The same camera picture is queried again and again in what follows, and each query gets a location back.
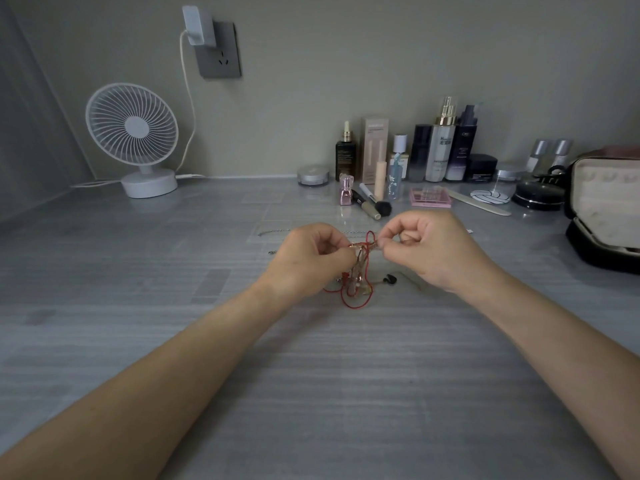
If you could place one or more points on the white desk fan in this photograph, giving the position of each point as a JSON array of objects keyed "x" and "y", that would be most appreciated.
[{"x": 132, "y": 132}]

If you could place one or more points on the person's right forearm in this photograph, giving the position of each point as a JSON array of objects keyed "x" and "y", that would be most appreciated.
[{"x": 565, "y": 364}]

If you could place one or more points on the person's left thumb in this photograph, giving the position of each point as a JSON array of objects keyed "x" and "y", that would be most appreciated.
[{"x": 336, "y": 239}]

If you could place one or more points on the beige concealer tube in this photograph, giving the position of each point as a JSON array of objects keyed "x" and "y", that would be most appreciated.
[{"x": 380, "y": 180}]

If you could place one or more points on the beige nail file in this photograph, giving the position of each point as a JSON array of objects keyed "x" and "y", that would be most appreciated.
[{"x": 479, "y": 202}]

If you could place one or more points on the grey wall socket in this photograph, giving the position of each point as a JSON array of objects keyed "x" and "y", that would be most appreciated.
[{"x": 222, "y": 52}]

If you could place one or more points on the person's left hand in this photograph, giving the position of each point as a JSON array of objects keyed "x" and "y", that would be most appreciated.
[{"x": 300, "y": 267}]

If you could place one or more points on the beige cosmetic box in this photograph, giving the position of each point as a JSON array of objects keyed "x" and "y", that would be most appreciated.
[{"x": 374, "y": 144}]

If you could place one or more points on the thin metal pin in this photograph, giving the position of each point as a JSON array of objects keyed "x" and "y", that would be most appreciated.
[{"x": 411, "y": 280}]

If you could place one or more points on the pink perfume bottle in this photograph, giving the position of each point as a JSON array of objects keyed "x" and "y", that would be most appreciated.
[{"x": 346, "y": 190}]

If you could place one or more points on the clear blue bottle white cap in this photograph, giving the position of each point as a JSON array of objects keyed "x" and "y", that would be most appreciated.
[{"x": 395, "y": 174}]

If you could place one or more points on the open black jewellery case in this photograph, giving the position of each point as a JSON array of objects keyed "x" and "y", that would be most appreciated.
[{"x": 606, "y": 209}]

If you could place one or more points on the dark purple pump bottle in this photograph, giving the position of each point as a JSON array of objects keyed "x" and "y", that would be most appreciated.
[{"x": 462, "y": 144}]

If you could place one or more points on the black cream jar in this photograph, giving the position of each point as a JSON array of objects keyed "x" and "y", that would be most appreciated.
[{"x": 481, "y": 167}]

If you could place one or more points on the dark grey cosmetic bottle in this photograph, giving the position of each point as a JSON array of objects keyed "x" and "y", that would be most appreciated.
[{"x": 419, "y": 152}]

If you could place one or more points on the silver round compact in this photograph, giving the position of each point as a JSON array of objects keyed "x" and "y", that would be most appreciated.
[{"x": 313, "y": 174}]

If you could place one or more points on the round black and white pad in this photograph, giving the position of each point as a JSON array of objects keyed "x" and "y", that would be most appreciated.
[{"x": 490, "y": 196}]

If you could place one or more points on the person's right thumb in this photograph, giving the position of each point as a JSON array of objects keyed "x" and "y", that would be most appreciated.
[{"x": 400, "y": 243}]

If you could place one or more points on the clear jar silver lid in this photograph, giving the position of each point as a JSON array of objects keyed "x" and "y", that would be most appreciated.
[{"x": 507, "y": 178}]

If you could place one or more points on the black round powder compact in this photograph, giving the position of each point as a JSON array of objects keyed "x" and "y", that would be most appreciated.
[{"x": 539, "y": 195}]

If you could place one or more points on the dark serum bottle gold cap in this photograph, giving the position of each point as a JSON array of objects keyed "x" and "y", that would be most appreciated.
[{"x": 345, "y": 157}]

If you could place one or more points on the white bottle gold pump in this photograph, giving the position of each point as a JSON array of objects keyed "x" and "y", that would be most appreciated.
[{"x": 442, "y": 144}]

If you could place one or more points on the person's left forearm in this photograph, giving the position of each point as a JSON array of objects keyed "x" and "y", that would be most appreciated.
[{"x": 145, "y": 384}]

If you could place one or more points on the black and beige cosmetic stick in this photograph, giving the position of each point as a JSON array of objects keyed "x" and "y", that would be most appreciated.
[{"x": 366, "y": 204}]

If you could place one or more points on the clear bottle silver cap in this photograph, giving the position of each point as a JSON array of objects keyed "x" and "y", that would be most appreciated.
[
  {"x": 560, "y": 153},
  {"x": 538, "y": 155}
]

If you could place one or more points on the black makeup brush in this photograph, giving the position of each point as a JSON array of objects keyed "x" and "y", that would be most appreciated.
[{"x": 376, "y": 200}]

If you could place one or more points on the pink eyeshadow palette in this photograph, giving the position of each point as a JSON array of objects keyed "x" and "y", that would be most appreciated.
[{"x": 430, "y": 197}]

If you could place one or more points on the person's right hand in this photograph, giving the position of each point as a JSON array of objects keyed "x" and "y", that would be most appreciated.
[{"x": 440, "y": 254}]

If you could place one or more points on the black hair claw clip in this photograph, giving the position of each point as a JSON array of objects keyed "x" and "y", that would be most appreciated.
[{"x": 549, "y": 174}]

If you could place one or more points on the white charger plug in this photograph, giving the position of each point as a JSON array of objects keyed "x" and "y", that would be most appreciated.
[{"x": 199, "y": 25}]

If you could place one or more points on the small black earring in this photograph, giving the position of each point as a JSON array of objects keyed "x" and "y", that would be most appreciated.
[{"x": 390, "y": 279}]

